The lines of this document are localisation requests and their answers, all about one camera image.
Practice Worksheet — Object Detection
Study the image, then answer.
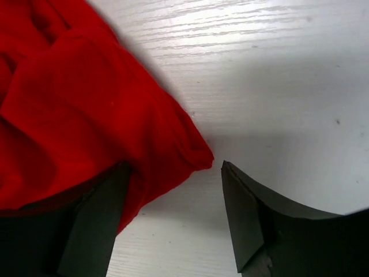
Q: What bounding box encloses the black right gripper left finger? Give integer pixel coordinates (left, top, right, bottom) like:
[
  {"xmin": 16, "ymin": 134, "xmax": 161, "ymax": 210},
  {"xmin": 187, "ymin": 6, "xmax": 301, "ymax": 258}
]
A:
[{"xmin": 1, "ymin": 163, "xmax": 130, "ymax": 276}]

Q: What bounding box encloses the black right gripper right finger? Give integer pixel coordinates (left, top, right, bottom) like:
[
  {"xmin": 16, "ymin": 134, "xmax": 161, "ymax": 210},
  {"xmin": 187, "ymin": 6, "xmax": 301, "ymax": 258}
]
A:
[{"xmin": 221, "ymin": 161, "xmax": 368, "ymax": 276}]

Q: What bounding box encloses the red t-shirt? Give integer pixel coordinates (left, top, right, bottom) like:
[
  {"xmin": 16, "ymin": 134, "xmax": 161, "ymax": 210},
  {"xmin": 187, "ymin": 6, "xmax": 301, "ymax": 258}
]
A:
[{"xmin": 1, "ymin": 1, "xmax": 214, "ymax": 229}]

